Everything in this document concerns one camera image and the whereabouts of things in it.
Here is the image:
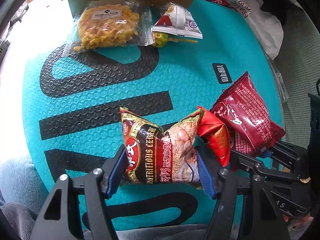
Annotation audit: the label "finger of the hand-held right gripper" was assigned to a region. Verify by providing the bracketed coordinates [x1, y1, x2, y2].
[266, 141, 304, 168]
[231, 152, 310, 183]

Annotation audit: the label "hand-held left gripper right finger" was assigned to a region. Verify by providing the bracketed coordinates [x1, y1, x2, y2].
[196, 149, 292, 240]

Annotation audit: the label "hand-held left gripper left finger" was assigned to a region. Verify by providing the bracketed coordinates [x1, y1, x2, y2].
[32, 145, 126, 240]

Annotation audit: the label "red orange snack packet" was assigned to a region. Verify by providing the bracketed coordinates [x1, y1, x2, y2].
[197, 106, 231, 167]

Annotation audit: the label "brown red cereal packet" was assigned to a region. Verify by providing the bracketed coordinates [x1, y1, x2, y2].
[119, 107, 204, 189]

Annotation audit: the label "dark red snack packet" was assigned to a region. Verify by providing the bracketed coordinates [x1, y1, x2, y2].
[209, 71, 286, 157]

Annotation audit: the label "yellow lollipop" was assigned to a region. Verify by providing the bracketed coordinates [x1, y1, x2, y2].
[152, 31, 198, 48]

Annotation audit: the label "yellow pasta snack packet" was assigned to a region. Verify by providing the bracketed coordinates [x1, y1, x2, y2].
[62, 0, 153, 57]

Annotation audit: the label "silver white snack packet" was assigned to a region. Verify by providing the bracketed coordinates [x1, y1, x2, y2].
[152, 2, 203, 40]

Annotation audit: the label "person's right hand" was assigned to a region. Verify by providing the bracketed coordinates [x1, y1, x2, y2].
[282, 212, 317, 230]

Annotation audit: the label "white label strip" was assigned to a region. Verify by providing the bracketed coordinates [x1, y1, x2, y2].
[267, 57, 290, 103]

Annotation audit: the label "grey fleece pants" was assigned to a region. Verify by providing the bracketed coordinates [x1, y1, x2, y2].
[0, 155, 225, 240]

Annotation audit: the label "teal bubble mailer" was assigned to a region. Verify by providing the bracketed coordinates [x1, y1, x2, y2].
[21, 0, 284, 232]

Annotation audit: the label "white plastic bag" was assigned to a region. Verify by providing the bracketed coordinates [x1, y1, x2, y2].
[215, 0, 285, 60]

